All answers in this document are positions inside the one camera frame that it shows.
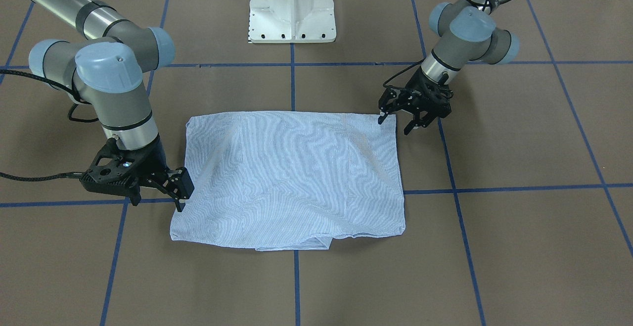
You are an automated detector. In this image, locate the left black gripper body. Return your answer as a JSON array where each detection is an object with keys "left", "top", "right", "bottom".
[{"left": 378, "top": 66, "right": 453, "bottom": 128}]

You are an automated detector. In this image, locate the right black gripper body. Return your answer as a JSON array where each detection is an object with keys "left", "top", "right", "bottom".
[{"left": 126, "top": 136, "right": 170, "bottom": 190}]

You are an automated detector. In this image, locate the light blue striped shirt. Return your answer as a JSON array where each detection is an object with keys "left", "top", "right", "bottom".
[{"left": 170, "top": 110, "right": 406, "bottom": 251}]

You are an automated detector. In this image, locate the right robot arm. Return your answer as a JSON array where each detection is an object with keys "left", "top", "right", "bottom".
[{"left": 1, "top": 0, "right": 194, "bottom": 212}]

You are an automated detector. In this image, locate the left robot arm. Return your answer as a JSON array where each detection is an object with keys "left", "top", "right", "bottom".
[{"left": 378, "top": 0, "right": 520, "bottom": 134}]

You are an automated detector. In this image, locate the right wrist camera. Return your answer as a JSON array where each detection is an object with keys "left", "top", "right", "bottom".
[{"left": 80, "top": 138, "right": 140, "bottom": 197}]

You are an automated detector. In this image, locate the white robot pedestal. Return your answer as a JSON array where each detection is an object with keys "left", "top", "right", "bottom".
[{"left": 247, "top": 0, "right": 337, "bottom": 44}]

